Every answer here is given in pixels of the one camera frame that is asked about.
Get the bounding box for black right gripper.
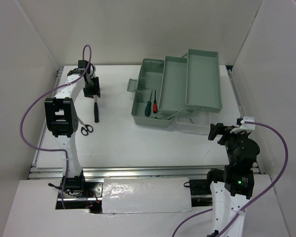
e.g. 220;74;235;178
208;121;249;163

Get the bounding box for small hammer black handle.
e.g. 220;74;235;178
94;95;99;123

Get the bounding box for black handled scissors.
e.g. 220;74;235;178
78;118;94;136

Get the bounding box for large green handled screwdriver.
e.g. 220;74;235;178
145;91;152;117

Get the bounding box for red handled screwdriver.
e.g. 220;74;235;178
152;90;158;114

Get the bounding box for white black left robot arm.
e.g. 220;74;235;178
44;60;101;197

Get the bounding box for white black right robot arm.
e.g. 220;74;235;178
205;123;260;237

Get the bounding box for green cantilever toolbox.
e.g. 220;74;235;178
127;49;222;127

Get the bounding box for white foil cover sheet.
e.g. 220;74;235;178
102;177;192;214

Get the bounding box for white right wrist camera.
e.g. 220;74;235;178
230;116;255;134

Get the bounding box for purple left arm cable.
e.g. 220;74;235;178
19;44;93;209

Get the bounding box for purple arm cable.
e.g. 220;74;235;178
171;118;289;237
19;44;93;209

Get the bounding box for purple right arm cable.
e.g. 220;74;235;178
171;118;289;237

